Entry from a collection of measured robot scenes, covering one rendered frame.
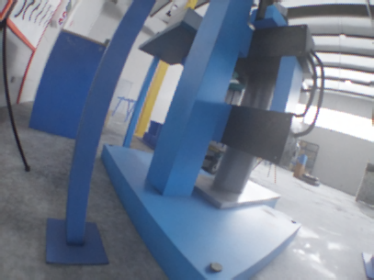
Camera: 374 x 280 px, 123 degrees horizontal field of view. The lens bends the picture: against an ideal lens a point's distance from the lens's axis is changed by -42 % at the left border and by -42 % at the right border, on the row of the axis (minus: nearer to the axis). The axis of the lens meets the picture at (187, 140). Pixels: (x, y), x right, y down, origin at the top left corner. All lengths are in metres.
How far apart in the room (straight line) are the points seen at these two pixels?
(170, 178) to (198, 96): 0.35
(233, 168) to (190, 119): 0.47
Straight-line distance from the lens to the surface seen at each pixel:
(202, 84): 0.72
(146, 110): 3.38
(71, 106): 1.70
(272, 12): 0.99
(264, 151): 0.71
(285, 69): 0.81
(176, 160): 0.70
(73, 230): 0.53
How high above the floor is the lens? 0.42
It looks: 4 degrees down
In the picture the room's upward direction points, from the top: 19 degrees clockwise
